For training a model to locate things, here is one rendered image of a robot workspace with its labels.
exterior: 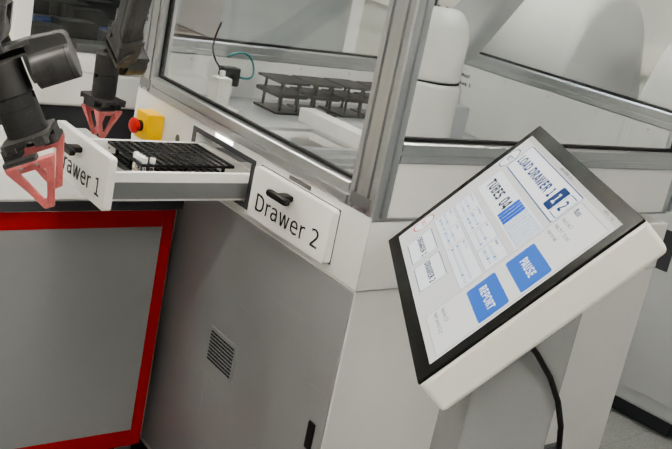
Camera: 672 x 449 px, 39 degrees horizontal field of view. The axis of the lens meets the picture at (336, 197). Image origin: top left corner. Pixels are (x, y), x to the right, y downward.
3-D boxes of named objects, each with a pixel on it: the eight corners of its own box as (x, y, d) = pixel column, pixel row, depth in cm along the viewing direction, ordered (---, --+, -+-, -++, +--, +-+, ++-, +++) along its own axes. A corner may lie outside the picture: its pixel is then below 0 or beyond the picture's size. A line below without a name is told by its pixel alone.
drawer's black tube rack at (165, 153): (137, 193, 197) (141, 164, 195) (104, 168, 210) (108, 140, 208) (229, 193, 210) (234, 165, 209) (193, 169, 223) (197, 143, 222)
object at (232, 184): (108, 201, 189) (112, 172, 187) (62, 163, 208) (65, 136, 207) (276, 200, 213) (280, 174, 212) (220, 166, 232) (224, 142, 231)
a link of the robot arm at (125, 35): (130, -88, 185) (152, -42, 182) (157, -92, 188) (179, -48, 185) (101, 34, 222) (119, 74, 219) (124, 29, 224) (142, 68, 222)
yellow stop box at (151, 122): (142, 143, 237) (146, 115, 235) (130, 135, 242) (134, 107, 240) (161, 143, 240) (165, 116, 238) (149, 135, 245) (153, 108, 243)
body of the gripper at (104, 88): (101, 97, 232) (105, 68, 230) (126, 109, 226) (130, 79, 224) (78, 98, 227) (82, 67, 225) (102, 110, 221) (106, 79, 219)
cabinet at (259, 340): (280, 648, 197) (357, 294, 176) (91, 405, 274) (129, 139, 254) (574, 544, 255) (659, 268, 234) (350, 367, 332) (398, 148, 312)
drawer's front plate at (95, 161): (102, 211, 187) (109, 158, 184) (50, 167, 209) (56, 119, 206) (110, 211, 188) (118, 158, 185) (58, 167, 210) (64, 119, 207)
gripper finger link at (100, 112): (102, 131, 233) (107, 94, 231) (119, 140, 229) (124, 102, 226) (78, 132, 228) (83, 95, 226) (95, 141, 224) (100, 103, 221)
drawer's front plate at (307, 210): (322, 264, 183) (333, 211, 180) (246, 213, 204) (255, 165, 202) (329, 264, 184) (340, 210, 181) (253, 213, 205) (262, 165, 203)
